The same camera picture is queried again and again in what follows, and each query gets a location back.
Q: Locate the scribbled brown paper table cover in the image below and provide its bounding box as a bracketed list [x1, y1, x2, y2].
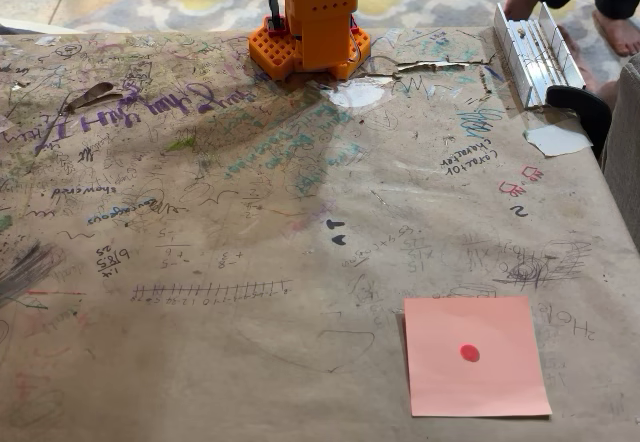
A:
[0, 25, 640, 442]

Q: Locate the white paper scrap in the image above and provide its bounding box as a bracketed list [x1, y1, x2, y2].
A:
[523, 124, 594, 158]

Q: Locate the aluminium channel rail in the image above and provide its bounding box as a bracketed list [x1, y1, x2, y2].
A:
[493, 1, 586, 110]

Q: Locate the red white servo cable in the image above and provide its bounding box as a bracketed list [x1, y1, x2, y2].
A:
[348, 24, 362, 65]

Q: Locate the pink square paper note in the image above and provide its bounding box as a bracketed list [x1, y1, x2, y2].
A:
[403, 296, 554, 419]

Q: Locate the grey yellow patterned rug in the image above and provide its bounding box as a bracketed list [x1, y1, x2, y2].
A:
[49, 0, 640, 71]

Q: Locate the black chair armrest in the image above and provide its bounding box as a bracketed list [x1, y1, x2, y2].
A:
[545, 85, 614, 159]

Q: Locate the grey upholstered chair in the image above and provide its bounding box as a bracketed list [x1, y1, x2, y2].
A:
[601, 53, 640, 246]

